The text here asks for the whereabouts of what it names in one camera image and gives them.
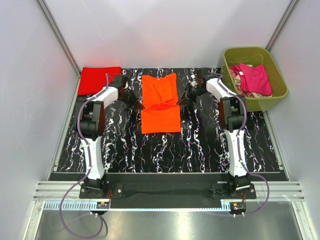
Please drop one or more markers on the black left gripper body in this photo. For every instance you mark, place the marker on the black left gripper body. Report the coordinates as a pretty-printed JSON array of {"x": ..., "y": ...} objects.
[{"x": 127, "y": 94}]

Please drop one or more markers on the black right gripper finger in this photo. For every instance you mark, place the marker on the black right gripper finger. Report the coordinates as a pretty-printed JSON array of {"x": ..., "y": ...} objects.
[
  {"x": 187, "y": 101},
  {"x": 185, "y": 93}
]

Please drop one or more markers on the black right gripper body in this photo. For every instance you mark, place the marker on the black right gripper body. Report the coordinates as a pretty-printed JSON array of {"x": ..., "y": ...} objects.
[{"x": 189, "y": 92}]

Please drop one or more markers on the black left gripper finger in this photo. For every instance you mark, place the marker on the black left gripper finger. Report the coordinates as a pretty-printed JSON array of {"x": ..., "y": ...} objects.
[
  {"x": 130, "y": 104},
  {"x": 137, "y": 104}
]

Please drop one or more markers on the orange t shirt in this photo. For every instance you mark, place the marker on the orange t shirt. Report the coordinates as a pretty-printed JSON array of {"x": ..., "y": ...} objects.
[{"x": 161, "y": 114}]

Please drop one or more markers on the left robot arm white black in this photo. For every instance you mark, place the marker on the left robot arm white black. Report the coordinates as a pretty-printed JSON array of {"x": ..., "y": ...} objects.
[{"x": 90, "y": 125}]

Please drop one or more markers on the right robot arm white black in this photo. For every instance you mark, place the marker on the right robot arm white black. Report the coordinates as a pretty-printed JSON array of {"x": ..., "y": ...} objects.
[{"x": 232, "y": 120}]

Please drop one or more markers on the red folded t shirt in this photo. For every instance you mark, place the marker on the red folded t shirt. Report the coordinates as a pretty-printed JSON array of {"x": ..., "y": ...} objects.
[{"x": 93, "y": 79}]

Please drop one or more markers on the pink t shirt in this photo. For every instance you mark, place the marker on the pink t shirt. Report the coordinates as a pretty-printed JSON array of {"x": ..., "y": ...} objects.
[{"x": 252, "y": 80}]

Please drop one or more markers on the olive green plastic bin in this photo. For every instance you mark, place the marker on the olive green plastic bin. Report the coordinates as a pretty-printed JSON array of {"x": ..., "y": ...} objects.
[{"x": 251, "y": 71}]

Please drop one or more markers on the right corner aluminium post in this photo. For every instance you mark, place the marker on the right corner aluminium post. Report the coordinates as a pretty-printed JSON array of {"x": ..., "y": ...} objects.
[{"x": 281, "y": 24}]

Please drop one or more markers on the corner aluminium post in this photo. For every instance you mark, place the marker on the corner aluminium post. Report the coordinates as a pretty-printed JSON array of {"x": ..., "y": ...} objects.
[
  {"x": 281, "y": 24},
  {"x": 58, "y": 35}
]

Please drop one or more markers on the left corner aluminium post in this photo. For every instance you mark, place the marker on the left corner aluminium post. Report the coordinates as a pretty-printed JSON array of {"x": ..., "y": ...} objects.
[{"x": 58, "y": 35}]

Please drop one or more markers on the white slotted cable duct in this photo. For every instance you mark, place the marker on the white slotted cable duct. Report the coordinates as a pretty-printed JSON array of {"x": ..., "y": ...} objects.
[{"x": 77, "y": 205}]

